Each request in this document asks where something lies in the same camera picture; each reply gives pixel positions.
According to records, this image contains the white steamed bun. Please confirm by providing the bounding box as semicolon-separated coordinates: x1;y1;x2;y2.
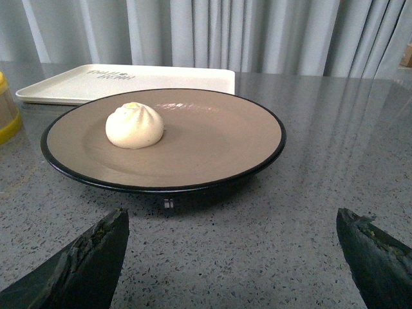
106;102;164;149

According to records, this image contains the cream rectangular bear tray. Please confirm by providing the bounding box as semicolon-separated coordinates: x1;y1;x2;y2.
15;64;235;106

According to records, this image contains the beige plate with black rim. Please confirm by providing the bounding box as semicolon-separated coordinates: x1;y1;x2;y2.
41;88;286;199

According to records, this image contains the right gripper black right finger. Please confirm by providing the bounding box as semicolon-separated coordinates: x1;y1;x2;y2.
336;208;411;308

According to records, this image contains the grey pleated curtain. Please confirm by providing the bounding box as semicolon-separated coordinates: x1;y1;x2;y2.
1;1;411;79

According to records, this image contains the brown cardboard box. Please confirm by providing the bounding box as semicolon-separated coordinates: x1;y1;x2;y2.
400;43;412;68

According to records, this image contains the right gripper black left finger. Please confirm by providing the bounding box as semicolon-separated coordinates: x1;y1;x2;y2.
1;209;129;308

